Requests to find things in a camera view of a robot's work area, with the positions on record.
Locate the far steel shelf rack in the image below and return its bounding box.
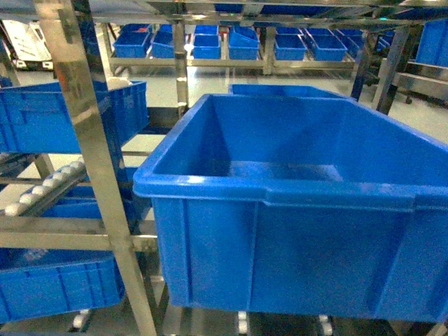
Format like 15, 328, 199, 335
99, 23, 356, 75

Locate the blue bin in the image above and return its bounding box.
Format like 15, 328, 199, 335
193, 25, 221, 60
228, 26, 260, 60
113, 24, 152, 58
274, 34, 308, 61
304, 28, 347, 62
151, 24, 174, 59
416, 19, 447, 67

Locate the blue crate left upper shelf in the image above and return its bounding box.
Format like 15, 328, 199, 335
1, 81, 149, 154

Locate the blue crate shelf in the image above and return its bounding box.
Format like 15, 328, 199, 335
1, 248, 125, 323
1, 81, 149, 154

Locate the blue crate left lower shelf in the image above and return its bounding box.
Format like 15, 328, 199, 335
1, 248, 125, 323

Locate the blue crate behind large crate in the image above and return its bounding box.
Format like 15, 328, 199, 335
228, 84, 356, 102

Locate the large blue plastic crate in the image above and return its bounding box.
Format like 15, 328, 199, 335
133, 94, 447, 323

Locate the white roller conveyor track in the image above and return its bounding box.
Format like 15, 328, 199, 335
1, 157, 87, 217

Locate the blue bin far right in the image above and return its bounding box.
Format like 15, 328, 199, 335
416, 19, 447, 67

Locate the stainless steel rack post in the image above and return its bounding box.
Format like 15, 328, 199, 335
34, 1, 158, 335

